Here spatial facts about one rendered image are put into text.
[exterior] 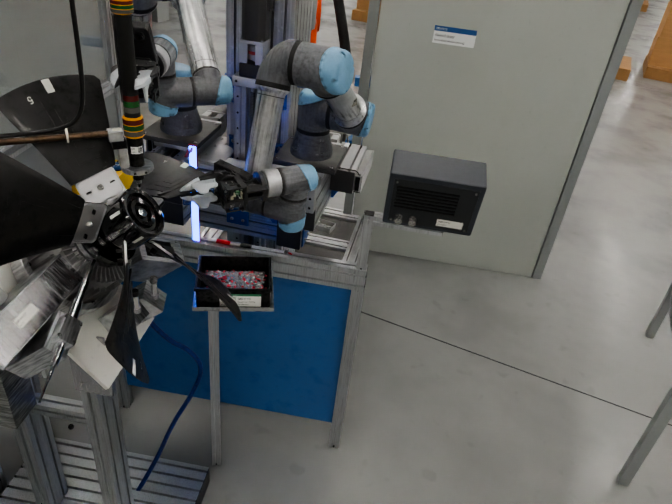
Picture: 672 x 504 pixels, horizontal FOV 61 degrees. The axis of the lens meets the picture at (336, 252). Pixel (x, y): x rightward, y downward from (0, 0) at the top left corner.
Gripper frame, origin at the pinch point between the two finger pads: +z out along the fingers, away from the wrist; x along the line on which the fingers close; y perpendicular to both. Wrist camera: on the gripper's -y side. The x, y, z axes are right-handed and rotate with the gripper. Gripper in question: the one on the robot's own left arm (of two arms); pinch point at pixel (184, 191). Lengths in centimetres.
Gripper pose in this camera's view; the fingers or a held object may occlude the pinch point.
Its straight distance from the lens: 150.1
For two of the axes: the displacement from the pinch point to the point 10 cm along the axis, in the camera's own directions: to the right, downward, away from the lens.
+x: -1.5, 7.6, 6.3
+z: -8.7, 2.0, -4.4
